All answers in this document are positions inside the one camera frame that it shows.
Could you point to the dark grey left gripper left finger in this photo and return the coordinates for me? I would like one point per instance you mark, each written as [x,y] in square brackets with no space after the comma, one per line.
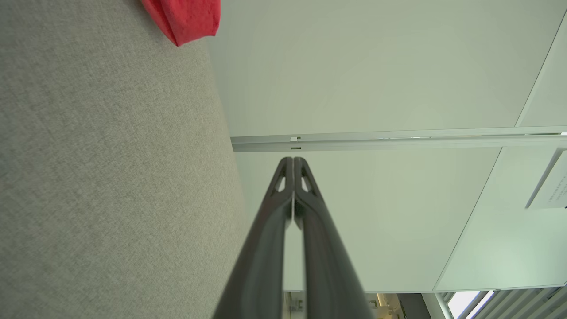
[259,261]

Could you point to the white paper wall sign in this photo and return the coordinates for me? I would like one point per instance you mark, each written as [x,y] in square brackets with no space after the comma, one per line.
[553,186]

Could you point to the red basketball shorts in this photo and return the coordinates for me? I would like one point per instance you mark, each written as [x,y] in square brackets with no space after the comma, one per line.
[186,17]

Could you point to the white window blinds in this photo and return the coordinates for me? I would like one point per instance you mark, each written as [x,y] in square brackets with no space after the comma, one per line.
[509,305]

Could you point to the grey fabric sofa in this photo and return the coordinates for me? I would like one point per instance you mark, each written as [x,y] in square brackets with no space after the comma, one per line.
[110,177]

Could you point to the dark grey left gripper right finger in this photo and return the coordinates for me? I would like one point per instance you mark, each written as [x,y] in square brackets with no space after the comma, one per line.
[325,266]

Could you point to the grey metal partition post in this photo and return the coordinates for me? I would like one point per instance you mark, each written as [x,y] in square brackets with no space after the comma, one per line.
[398,141]

